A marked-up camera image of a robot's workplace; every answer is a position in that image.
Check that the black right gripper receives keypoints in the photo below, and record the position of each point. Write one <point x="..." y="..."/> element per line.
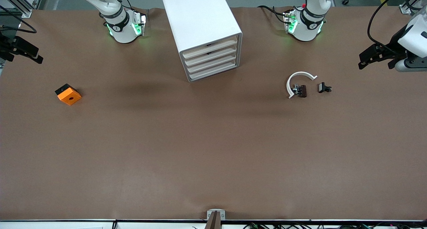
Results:
<point x="7" y="46"/>

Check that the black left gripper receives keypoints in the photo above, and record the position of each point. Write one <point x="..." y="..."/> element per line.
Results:
<point x="396" y="44"/>

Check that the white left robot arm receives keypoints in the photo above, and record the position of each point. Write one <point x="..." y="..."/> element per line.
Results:
<point x="308" y="28"/>

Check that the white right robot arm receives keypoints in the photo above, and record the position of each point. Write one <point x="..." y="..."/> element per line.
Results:
<point x="121" y="28"/>

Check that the small black clip part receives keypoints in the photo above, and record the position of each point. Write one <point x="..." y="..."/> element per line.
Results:
<point x="322" y="87"/>

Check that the orange and black box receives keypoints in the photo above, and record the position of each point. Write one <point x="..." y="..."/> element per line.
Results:
<point x="70" y="97"/>

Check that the small dark brown connector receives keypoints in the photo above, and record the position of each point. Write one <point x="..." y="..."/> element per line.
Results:
<point x="302" y="91"/>

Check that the brown table mat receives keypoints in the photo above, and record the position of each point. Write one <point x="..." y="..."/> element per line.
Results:
<point x="213" y="149"/>

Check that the aluminium frame profile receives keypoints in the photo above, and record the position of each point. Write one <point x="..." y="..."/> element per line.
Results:
<point x="405" y="9"/>
<point x="26" y="12"/>

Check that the white table edge rail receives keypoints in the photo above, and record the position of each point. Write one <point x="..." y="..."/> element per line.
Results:
<point x="50" y="225"/>

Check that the grey metal bracket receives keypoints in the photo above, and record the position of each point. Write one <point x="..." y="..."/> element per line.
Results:
<point x="210" y="213"/>

